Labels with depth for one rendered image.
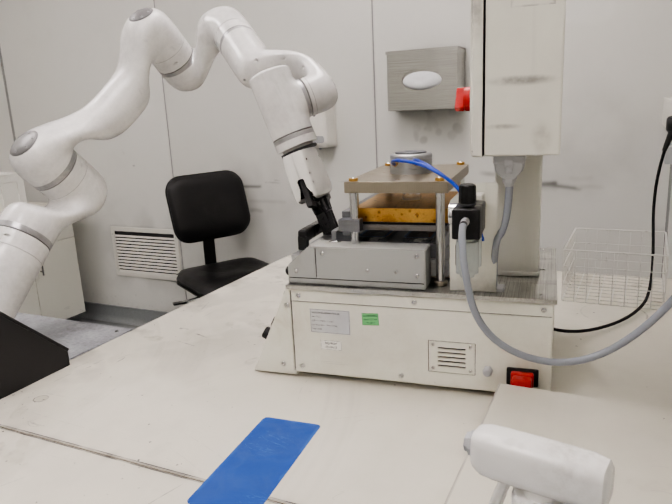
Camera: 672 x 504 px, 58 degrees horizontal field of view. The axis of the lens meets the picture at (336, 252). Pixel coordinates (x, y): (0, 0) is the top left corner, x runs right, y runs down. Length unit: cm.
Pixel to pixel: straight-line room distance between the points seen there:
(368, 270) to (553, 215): 171
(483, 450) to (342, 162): 257
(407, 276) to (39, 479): 63
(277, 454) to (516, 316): 43
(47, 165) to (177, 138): 203
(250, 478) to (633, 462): 49
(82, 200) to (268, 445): 77
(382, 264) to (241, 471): 40
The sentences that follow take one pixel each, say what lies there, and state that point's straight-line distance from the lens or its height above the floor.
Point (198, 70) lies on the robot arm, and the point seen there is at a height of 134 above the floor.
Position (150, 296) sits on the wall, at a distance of 379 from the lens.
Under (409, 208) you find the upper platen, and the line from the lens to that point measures 107.
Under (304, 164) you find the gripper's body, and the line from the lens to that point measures 118.
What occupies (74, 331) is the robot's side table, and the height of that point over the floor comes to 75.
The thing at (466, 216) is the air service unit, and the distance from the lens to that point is 88.
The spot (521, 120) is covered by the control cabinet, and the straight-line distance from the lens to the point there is 97.
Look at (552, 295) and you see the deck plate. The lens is 103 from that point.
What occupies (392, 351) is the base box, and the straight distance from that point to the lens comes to 108.
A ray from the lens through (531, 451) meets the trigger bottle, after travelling 38.
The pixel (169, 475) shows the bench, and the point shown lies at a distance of 93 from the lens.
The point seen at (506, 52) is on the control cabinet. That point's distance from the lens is 97.
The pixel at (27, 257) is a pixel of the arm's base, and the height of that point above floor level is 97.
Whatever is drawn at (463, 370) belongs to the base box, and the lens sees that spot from 107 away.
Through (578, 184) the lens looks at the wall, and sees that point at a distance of 266.
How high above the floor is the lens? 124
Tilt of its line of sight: 14 degrees down
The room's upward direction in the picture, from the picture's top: 3 degrees counter-clockwise
